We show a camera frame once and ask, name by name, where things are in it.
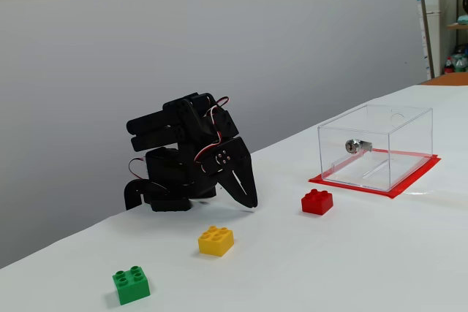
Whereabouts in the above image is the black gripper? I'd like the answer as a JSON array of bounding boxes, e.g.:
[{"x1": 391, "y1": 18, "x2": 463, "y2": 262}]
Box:
[{"x1": 200, "y1": 136, "x2": 259, "y2": 209}]

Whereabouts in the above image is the green lego brick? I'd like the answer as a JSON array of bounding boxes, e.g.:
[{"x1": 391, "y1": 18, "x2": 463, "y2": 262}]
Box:
[{"x1": 111, "y1": 265, "x2": 151, "y2": 306}]

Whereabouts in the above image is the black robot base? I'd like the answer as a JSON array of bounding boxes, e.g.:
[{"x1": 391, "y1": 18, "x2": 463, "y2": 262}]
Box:
[{"x1": 144, "y1": 146, "x2": 217, "y2": 213}]

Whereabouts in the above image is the yellow lego brick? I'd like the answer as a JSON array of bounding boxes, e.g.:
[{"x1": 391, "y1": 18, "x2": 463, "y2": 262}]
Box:
[{"x1": 197, "y1": 225, "x2": 235, "y2": 257}]

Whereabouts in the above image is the red lego brick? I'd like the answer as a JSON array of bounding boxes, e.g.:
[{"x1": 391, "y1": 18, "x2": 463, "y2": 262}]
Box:
[{"x1": 301, "y1": 188, "x2": 334, "y2": 216}]

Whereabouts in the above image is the transparent plastic box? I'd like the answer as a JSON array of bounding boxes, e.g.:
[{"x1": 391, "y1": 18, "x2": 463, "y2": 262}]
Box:
[{"x1": 317, "y1": 103, "x2": 434, "y2": 192}]

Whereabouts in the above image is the red mat under box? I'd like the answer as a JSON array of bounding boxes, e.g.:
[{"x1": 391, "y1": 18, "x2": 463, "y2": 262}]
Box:
[{"x1": 308, "y1": 148, "x2": 442, "y2": 200}]

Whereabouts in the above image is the black table clamp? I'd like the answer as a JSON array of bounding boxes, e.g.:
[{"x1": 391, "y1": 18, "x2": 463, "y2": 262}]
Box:
[{"x1": 123, "y1": 179, "x2": 147, "y2": 211}]

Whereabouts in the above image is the silver cam lock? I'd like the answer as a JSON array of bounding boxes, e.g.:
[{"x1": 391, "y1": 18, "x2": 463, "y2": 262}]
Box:
[{"x1": 344, "y1": 138, "x2": 374, "y2": 155}]

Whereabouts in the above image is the orange table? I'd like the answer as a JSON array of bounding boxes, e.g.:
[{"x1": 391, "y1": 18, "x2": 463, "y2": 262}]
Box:
[{"x1": 419, "y1": 72, "x2": 468, "y2": 87}]

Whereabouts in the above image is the white refrigerator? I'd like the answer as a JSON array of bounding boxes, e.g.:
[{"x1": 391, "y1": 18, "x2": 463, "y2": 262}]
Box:
[{"x1": 422, "y1": 0, "x2": 443, "y2": 79}]

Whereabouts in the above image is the metal shelf rack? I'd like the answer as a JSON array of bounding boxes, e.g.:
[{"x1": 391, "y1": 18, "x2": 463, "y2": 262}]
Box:
[{"x1": 415, "y1": 0, "x2": 468, "y2": 79}]

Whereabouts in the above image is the green plastic bottle pack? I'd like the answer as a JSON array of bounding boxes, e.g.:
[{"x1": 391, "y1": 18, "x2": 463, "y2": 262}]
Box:
[{"x1": 452, "y1": 52, "x2": 468, "y2": 74}]

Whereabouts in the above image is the red white gripper cable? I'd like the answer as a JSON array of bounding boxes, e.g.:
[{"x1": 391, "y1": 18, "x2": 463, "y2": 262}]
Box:
[{"x1": 193, "y1": 131, "x2": 224, "y2": 164}]

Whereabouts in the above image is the red white wrist cable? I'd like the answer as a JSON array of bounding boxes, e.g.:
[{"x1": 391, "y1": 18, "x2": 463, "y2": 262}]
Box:
[{"x1": 204, "y1": 96, "x2": 231, "y2": 134}]

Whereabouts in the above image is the red white base cable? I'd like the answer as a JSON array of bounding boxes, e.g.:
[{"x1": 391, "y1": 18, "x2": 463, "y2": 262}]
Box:
[{"x1": 128, "y1": 157, "x2": 148, "y2": 182}]

